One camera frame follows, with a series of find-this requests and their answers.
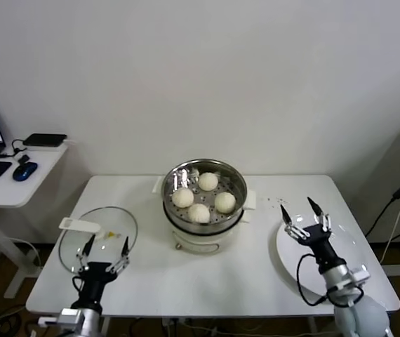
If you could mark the white side desk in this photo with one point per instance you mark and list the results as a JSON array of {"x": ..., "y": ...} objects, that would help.
[{"x": 17, "y": 196}]

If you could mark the white steamed baozi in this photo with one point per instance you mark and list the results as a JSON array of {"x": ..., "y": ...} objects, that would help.
[
  {"x": 199, "y": 213},
  {"x": 208, "y": 181},
  {"x": 182, "y": 197},
  {"x": 225, "y": 202}
]

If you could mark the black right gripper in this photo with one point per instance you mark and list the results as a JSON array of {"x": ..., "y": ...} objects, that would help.
[{"x": 321, "y": 245}]

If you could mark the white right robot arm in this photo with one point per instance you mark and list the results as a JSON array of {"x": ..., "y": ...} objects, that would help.
[{"x": 358, "y": 312}]

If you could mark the white electric cooker pot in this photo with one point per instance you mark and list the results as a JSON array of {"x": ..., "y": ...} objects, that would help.
[{"x": 196, "y": 244}]

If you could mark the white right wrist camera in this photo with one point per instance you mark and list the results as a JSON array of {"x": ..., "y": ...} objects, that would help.
[{"x": 359, "y": 274}]

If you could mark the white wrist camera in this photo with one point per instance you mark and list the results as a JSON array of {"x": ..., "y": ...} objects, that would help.
[
  {"x": 359, "y": 274},
  {"x": 47, "y": 320}
]

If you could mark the black flat device box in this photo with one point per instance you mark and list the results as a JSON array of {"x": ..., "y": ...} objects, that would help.
[{"x": 45, "y": 139}]

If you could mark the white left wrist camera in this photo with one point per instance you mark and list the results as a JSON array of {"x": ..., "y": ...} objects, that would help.
[{"x": 47, "y": 320}]

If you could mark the stainless steel steamer basket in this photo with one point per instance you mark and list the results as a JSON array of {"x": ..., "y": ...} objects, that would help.
[{"x": 236, "y": 186}]

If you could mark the dark crumbs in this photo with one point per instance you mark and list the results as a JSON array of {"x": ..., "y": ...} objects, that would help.
[{"x": 277, "y": 200}]

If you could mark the small black adapter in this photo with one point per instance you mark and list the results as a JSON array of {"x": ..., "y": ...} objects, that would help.
[{"x": 24, "y": 159}]

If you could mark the white round plate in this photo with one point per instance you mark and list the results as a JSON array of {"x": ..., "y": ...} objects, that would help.
[{"x": 291, "y": 261}]

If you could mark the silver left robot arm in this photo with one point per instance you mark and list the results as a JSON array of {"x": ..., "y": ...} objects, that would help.
[{"x": 80, "y": 317}]

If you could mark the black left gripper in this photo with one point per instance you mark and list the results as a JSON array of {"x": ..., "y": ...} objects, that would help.
[{"x": 96, "y": 279}]

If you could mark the blue computer mouse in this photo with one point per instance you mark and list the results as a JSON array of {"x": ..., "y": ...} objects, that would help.
[{"x": 24, "y": 171}]

